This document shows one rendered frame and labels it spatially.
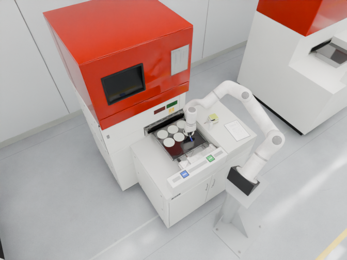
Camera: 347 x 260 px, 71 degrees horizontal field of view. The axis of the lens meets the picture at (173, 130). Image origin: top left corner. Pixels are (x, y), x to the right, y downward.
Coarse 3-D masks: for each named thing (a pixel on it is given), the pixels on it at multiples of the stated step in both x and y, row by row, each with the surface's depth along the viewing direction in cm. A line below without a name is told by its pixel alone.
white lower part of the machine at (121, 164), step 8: (88, 120) 242; (96, 136) 246; (104, 152) 246; (120, 152) 221; (128, 152) 228; (112, 160) 222; (120, 160) 230; (128, 160) 237; (112, 168) 253; (120, 168) 239; (128, 168) 247; (120, 176) 249; (128, 176) 258; (136, 176) 268; (120, 184) 260; (128, 184) 269
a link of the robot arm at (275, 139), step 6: (270, 132) 180; (276, 132) 173; (270, 138) 172; (276, 138) 170; (282, 138) 170; (264, 144) 177; (270, 144) 174; (276, 144) 171; (282, 144) 171; (258, 150) 183; (264, 150) 179; (270, 150) 176; (276, 150) 174; (264, 156) 180; (270, 156) 180
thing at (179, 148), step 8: (184, 120) 231; (168, 136) 219; (184, 136) 219; (192, 136) 219; (200, 136) 219; (176, 144) 213; (184, 144) 214; (192, 144) 214; (168, 152) 208; (176, 152) 208; (184, 152) 208
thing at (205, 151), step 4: (208, 148) 214; (200, 152) 211; (204, 152) 211; (208, 152) 211; (192, 156) 208; (196, 156) 208; (200, 156) 208; (196, 160) 206; (188, 164) 203; (180, 168) 202
